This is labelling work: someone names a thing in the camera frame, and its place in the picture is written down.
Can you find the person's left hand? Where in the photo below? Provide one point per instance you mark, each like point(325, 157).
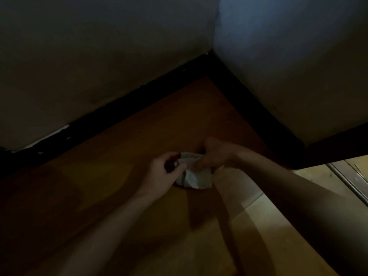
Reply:
point(161, 178)

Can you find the person's right hand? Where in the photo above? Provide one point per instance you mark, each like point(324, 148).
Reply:
point(218, 153)

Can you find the grey cleaning cloth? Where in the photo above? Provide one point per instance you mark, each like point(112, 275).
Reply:
point(195, 179)

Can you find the black baseboard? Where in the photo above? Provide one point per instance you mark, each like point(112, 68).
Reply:
point(258, 112)
point(115, 112)

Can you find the person's right forearm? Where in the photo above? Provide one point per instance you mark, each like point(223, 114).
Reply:
point(302, 204)

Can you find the person's left forearm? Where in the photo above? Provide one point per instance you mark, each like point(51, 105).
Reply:
point(115, 235)

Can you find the metal door threshold strip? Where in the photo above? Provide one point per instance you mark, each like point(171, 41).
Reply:
point(349, 181)

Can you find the wooden door frame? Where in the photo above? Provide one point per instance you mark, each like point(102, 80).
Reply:
point(336, 149)

